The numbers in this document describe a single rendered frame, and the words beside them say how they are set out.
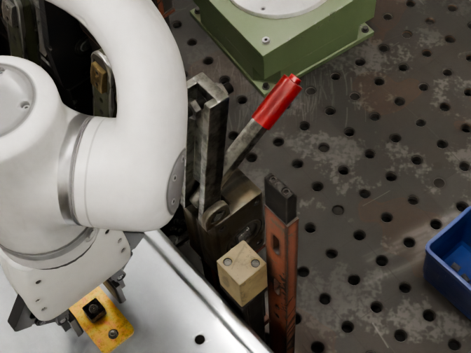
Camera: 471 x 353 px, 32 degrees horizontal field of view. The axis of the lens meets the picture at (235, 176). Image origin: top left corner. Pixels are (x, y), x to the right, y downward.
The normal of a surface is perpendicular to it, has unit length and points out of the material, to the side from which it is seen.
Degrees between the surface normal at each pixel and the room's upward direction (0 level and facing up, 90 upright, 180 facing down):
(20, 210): 90
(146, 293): 0
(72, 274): 91
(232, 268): 0
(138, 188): 53
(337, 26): 90
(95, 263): 92
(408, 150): 0
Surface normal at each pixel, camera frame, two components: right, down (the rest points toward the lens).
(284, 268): -0.76, 0.57
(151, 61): 0.66, -0.05
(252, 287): 0.65, 0.63
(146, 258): -0.05, -0.52
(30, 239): 0.11, 0.84
